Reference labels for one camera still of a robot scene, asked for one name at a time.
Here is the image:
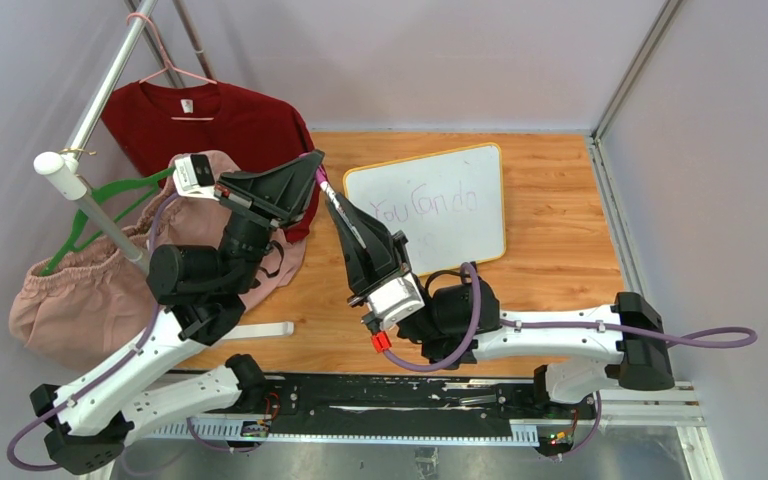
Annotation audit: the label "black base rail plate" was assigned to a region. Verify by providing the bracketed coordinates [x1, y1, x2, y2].
[201, 370, 597, 440]

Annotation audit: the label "purple marker cap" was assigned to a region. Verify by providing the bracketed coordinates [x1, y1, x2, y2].
[315, 167, 328, 185]

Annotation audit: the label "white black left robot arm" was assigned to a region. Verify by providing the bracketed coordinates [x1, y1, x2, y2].
[30, 149, 325, 475]

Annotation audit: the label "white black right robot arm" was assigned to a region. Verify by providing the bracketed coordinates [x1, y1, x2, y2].
[327, 194, 675, 418]

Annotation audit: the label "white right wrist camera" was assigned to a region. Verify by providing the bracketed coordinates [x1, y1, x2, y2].
[365, 273, 425, 331]

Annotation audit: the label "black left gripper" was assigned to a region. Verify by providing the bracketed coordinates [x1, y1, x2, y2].
[224, 156, 334, 296]

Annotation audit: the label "pink shorts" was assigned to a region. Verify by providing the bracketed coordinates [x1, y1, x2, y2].
[9, 150, 309, 372]

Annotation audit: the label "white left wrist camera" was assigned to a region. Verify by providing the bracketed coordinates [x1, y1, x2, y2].
[172, 154, 216, 200]

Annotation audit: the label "white purple whiteboard marker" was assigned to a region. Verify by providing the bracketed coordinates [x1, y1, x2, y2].
[319, 180, 366, 248]

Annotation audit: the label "red t-shirt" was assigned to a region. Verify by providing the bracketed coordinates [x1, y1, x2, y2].
[100, 80, 322, 244]

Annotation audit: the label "yellow-framed whiteboard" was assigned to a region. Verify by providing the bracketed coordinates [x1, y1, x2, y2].
[343, 143, 507, 276]

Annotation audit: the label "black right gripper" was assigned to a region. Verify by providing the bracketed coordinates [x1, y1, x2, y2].
[327, 192, 440, 342]

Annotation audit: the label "silver clothes rack pole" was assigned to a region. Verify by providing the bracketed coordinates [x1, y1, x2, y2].
[32, 0, 160, 273]

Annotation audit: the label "green clothes hanger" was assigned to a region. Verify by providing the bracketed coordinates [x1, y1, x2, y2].
[40, 168, 173, 276]

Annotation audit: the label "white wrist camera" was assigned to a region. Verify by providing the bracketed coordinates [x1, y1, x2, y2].
[172, 154, 216, 200]
[365, 273, 425, 331]

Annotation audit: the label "grey aluminium frame post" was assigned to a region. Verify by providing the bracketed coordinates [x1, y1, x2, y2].
[591, 0, 684, 143]

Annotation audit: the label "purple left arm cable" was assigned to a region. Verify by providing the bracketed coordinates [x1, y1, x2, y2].
[6, 192, 266, 473]

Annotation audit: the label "pink clothes hanger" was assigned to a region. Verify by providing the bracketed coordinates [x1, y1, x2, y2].
[125, 11, 220, 123]

